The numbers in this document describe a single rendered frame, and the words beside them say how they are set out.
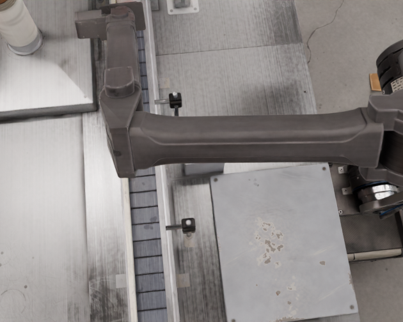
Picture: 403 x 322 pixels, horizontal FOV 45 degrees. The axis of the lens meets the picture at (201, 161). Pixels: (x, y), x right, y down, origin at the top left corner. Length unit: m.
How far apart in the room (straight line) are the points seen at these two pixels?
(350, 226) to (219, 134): 1.33
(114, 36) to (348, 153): 0.52
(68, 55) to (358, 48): 1.52
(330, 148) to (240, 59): 0.78
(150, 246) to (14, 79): 0.56
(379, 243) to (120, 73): 1.39
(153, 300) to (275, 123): 0.62
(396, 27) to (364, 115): 1.99
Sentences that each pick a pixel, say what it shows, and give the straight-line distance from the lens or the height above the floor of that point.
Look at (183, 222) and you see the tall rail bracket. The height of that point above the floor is 0.97.
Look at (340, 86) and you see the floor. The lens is 2.34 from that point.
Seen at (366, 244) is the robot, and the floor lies 0.24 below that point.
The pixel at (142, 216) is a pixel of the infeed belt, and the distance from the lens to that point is 1.14.
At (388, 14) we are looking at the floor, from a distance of 2.62.
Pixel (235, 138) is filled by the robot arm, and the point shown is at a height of 1.44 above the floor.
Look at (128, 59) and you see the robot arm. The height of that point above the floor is 1.28.
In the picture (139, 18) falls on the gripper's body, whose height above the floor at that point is 1.01.
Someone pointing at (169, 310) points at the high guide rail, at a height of 0.96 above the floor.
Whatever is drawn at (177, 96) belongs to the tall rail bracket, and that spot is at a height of 0.98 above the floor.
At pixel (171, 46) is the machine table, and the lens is 1.37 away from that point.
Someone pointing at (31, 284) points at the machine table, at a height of 0.83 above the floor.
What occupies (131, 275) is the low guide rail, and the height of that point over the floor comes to 0.91.
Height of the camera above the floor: 1.99
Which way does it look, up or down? 71 degrees down
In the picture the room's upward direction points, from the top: 3 degrees clockwise
